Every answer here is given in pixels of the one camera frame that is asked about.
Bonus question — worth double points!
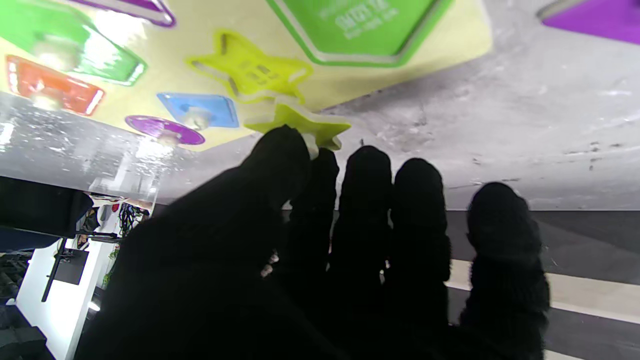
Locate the blue diamond puzzle piece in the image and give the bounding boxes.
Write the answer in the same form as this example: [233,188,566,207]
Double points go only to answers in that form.
[156,92,240,131]

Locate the yellow star puzzle piece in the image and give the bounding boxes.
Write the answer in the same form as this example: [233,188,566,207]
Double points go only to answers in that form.
[244,102,352,152]

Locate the purple circle puzzle piece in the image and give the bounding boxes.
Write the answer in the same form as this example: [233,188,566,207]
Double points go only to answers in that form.
[124,115,206,147]

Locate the orange rectangle puzzle piece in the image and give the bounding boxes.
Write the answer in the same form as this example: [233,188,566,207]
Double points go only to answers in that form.
[5,54,106,117]

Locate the wooden shape puzzle board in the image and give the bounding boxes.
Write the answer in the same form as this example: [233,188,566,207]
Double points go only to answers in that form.
[0,0,494,152]

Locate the purple triangle puzzle piece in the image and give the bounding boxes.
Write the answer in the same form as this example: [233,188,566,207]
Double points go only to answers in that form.
[537,0,640,46]

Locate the green hexagon puzzle piece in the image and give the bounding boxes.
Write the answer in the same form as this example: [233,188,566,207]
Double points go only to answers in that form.
[0,11,148,87]

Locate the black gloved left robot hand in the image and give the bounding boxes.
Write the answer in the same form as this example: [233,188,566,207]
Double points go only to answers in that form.
[75,125,552,360]

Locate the light wooden shelf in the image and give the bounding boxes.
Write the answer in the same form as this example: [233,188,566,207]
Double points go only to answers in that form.
[445,259,640,325]

